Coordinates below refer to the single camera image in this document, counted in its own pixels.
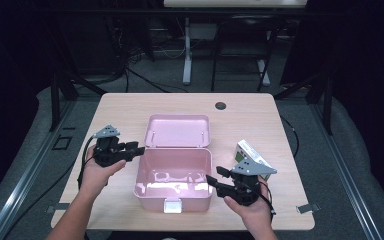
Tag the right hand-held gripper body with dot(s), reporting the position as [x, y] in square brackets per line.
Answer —
[245, 190]

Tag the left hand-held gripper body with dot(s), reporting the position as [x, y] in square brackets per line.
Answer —
[108, 153]

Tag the white medicine carton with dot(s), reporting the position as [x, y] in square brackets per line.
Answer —
[243, 151]

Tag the pink lidded storage box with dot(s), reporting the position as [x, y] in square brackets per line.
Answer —
[176, 166]

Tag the person's right hand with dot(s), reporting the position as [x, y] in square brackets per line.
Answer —
[256, 215]

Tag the person's left hand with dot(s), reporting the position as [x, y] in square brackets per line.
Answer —
[93, 176]

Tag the grey tape strip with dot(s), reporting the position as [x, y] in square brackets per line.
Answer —
[58, 207]
[308, 208]

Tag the black metal stand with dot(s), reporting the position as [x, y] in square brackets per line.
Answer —
[327, 106]
[55, 96]

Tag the white desk leg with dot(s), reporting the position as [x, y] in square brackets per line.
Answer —
[264, 71]
[187, 60]

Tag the black chair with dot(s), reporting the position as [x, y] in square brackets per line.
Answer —
[246, 23]

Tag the white background desk top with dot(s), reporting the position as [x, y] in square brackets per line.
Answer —
[235, 3]

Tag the metal floor rail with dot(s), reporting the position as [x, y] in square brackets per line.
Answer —
[346, 180]
[23, 180]

